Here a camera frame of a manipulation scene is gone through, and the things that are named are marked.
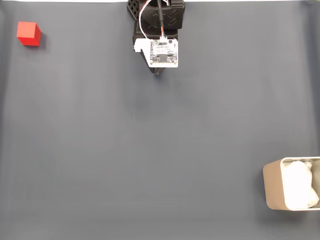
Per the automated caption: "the white red servo cable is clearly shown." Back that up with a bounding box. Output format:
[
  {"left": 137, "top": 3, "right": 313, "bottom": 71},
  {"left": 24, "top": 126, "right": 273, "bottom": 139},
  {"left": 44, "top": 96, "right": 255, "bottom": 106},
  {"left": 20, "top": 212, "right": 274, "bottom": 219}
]
[{"left": 138, "top": 0, "right": 154, "bottom": 40}]

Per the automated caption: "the white camera board mount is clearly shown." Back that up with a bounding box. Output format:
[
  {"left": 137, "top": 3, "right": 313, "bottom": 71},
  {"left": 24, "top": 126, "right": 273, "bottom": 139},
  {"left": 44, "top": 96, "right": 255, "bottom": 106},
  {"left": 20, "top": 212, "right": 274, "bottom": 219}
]
[{"left": 133, "top": 36, "right": 180, "bottom": 69}]

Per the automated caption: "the beige box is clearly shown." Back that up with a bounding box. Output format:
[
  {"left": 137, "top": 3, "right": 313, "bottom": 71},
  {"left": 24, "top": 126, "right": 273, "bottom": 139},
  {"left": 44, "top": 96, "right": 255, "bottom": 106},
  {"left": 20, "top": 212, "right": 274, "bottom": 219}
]
[{"left": 262, "top": 156, "right": 320, "bottom": 212}]

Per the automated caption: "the white crumpled tissue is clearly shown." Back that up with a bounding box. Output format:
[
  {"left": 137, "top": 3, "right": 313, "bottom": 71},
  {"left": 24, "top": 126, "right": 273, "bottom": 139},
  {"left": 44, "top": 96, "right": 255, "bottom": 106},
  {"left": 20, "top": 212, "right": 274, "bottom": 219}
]
[{"left": 282, "top": 160, "right": 320, "bottom": 210}]

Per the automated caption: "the red cube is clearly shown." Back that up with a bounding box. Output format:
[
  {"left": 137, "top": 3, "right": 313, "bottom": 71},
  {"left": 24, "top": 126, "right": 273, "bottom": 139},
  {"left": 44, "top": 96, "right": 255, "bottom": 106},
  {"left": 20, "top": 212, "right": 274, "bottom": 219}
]
[{"left": 16, "top": 21, "right": 42, "bottom": 47}]

